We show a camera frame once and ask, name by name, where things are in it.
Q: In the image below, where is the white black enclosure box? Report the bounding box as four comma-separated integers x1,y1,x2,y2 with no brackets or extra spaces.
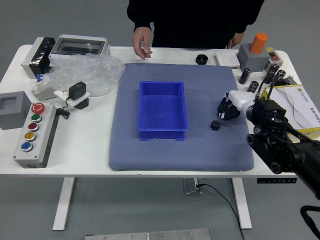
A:
20,36,56,79

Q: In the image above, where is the white circuit breaker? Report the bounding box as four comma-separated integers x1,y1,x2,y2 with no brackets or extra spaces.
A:
31,73,57,102

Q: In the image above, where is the blue-grey table mat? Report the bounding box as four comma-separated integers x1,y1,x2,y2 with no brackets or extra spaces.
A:
108,62,255,173

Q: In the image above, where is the white wall switch plate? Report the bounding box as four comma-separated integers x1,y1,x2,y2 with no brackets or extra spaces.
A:
214,51,240,69

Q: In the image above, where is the person's right hand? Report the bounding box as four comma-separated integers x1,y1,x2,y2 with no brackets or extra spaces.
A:
131,26,153,61

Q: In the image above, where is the blue plastic box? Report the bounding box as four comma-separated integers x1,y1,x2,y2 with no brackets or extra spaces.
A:
138,80,189,142

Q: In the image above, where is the white switch box red button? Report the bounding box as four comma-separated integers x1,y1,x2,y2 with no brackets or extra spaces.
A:
264,47,283,70

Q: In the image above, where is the silver metal plate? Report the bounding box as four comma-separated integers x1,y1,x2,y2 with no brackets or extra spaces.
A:
84,228,211,240

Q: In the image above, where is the grey hollow square block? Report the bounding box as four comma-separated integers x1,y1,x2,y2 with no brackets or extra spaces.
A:
0,91,32,131

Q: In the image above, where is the person's left hand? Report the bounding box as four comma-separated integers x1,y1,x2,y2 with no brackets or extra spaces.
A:
226,32,244,50

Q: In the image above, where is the black corrugated cable loop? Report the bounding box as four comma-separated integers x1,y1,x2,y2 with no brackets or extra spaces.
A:
299,205,320,240

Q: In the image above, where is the grey under-table power unit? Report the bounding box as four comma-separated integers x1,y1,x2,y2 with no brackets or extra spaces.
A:
182,177,204,195

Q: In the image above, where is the clear plastic bag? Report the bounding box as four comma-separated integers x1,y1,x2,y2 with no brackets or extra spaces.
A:
37,53,126,98

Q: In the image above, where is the black adapter cord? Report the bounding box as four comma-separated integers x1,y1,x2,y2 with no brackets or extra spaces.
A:
56,96,72,120

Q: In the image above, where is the yellow white cardboard box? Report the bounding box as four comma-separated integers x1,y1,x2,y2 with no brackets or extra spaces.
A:
257,84,320,142

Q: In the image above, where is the black hex nut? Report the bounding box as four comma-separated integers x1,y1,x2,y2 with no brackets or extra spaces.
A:
195,53,209,66

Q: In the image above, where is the grey five-button control box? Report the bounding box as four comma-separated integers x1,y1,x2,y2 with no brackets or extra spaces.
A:
12,101,60,169

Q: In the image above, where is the black floor cable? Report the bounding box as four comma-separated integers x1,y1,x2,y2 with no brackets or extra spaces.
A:
196,183,246,240

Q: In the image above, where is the grey block with hole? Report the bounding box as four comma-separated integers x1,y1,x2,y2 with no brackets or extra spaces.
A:
236,42,271,73

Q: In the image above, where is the black power adapter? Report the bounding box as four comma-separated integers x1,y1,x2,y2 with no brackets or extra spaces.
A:
67,81,87,101

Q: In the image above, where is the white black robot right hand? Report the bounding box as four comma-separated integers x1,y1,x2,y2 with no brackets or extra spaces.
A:
216,89,256,121

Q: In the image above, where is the person's hand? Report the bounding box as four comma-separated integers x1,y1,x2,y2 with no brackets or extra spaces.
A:
226,32,244,50
131,26,153,61

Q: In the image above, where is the black table height controller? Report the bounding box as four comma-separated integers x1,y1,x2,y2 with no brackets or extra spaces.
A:
256,177,298,185

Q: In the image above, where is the small black electronic component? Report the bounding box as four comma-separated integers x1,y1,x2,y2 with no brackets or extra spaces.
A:
282,75,298,87

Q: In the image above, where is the grey distribution box clear cover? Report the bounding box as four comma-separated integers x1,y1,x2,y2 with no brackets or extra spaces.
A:
48,34,111,61

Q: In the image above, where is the white table leg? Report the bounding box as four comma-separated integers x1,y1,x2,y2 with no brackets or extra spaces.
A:
231,177,253,230
51,177,76,231

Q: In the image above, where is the orange cylinder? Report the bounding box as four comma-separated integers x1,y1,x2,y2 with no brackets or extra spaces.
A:
249,32,269,55

